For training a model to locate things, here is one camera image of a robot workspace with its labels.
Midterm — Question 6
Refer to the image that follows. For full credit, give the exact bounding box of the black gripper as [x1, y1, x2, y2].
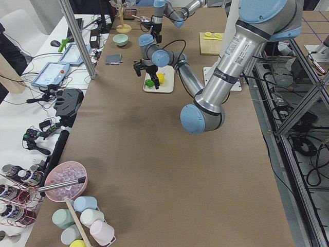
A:
[150, 23, 162, 43]
[145, 65, 160, 90]

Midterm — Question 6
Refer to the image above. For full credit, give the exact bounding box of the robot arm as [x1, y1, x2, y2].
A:
[134, 1, 304, 134]
[150, 0, 207, 44]

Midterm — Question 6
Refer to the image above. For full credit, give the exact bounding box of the green lime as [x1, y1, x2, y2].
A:
[144, 79, 154, 87]

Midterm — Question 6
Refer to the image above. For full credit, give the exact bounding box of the grey folded cloth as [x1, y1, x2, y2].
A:
[105, 54, 122, 65]

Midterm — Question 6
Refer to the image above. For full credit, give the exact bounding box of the wooden cutting board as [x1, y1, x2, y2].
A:
[199, 32, 224, 55]

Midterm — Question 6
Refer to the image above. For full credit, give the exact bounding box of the yellow plastic knife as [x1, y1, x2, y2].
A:
[203, 37, 222, 41]

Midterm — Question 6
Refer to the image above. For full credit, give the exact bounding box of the pink bowl with ice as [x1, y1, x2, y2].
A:
[44, 161, 88, 202]

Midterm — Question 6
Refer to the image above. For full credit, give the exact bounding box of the blue plastic cup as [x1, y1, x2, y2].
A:
[74, 196, 98, 212]

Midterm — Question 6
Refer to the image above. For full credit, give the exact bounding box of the metal scoop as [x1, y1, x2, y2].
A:
[132, 15, 151, 24]

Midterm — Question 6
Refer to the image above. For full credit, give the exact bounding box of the pink plastic cup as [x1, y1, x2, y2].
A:
[89, 220, 116, 246]

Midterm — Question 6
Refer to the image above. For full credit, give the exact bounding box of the computer mouse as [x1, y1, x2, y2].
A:
[50, 40, 61, 47]

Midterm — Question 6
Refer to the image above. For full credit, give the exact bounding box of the white plastic cup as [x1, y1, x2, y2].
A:
[80, 209, 105, 228]

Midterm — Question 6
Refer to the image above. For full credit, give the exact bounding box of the mint green bowl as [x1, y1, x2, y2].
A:
[113, 34, 129, 46]

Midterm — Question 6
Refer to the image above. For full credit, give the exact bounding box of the teach pendant tablet near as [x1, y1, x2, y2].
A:
[31, 62, 70, 87]

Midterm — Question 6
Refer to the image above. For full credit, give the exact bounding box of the aluminium frame post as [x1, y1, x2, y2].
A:
[58, 0, 96, 79]

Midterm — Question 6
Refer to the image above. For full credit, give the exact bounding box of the copper wire bottle rack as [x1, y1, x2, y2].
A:
[1, 164, 43, 228]

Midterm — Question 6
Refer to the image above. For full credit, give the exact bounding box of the teach pendant tablet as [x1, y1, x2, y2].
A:
[31, 62, 70, 87]
[58, 43, 83, 66]

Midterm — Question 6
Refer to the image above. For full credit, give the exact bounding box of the yellow lemon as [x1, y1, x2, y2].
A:
[157, 73, 165, 84]

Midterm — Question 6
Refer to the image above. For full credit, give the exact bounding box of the green plastic cup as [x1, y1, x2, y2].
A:
[52, 209, 75, 229]

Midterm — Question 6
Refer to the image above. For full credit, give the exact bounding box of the wooden mug tree stand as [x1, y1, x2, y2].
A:
[110, 0, 132, 33]

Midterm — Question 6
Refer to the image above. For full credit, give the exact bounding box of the teach pendant tablet far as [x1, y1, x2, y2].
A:
[58, 43, 83, 66]

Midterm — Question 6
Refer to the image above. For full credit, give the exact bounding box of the white rabbit tray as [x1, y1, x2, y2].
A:
[143, 65, 175, 93]

